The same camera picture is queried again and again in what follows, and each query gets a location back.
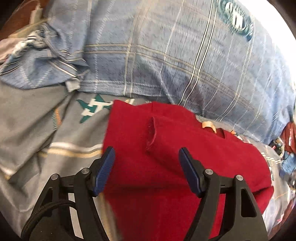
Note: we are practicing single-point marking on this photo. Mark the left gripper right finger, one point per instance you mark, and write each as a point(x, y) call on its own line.
point(242, 219)

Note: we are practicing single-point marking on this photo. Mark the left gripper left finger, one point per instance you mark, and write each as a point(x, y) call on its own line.
point(51, 218)

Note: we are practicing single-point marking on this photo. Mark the red knit garment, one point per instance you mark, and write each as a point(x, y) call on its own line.
point(147, 189)

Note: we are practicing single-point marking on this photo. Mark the grey patterned bed sheet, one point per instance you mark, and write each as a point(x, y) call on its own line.
point(48, 130)

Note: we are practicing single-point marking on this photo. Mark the red plastic bag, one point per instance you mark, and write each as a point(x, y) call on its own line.
point(288, 137)

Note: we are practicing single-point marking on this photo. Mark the blue plaid quilt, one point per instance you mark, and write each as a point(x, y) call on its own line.
point(230, 61)

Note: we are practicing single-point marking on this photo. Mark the pale crumpled garment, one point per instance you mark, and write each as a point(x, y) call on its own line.
point(8, 44)

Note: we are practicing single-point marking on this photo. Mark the brown wooden headboard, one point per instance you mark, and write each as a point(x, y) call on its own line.
point(16, 14)

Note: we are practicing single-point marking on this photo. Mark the white phone charger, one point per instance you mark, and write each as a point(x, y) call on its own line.
point(37, 15)

